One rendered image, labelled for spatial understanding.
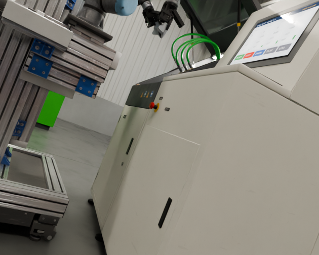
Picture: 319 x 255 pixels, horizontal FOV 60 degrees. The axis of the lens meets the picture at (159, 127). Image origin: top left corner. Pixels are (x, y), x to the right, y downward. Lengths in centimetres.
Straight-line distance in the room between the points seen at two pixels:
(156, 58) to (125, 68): 107
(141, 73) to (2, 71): 740
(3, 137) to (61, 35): 65
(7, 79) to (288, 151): 132
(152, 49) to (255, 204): 822
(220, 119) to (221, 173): 17
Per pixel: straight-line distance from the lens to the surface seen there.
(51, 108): 500
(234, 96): 87
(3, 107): 159
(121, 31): 871
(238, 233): 100
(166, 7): 182
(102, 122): 849
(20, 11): 130
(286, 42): 127
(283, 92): 99
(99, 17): 148
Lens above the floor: 69
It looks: 1 degrees up
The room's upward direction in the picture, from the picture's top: 22 degrees clockwise
